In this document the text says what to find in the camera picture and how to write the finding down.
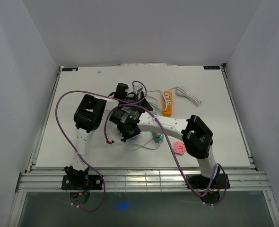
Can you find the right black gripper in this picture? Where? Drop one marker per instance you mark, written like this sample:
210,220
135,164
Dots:
125,137

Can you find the pink flat plug adapter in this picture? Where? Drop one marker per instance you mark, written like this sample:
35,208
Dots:
179,148

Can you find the aluminium table frame rail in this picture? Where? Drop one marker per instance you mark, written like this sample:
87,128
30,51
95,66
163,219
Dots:
141,170

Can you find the orange power strip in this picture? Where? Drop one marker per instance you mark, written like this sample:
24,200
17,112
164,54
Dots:
168,104

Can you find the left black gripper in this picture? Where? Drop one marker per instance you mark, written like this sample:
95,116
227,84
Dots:
142,102

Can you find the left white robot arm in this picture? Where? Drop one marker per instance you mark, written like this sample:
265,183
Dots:
87,118

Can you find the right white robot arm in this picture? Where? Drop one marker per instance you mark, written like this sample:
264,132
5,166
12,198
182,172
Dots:
193,132

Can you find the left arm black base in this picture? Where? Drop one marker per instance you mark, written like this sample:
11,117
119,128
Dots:
90,182

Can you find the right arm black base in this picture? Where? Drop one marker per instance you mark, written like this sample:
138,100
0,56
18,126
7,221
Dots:
201,182

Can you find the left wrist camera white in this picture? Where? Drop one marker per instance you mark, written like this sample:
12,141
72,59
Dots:
137,89

